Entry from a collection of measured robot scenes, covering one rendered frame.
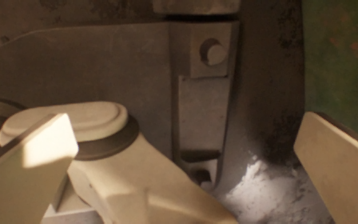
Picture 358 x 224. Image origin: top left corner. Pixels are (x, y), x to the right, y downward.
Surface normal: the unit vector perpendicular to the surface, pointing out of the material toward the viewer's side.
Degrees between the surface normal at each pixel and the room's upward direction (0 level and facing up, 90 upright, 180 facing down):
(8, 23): 0
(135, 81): 0
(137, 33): 0
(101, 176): 90
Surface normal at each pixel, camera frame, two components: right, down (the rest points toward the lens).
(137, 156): -0.01, -0.87
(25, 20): 0.19, 0.48
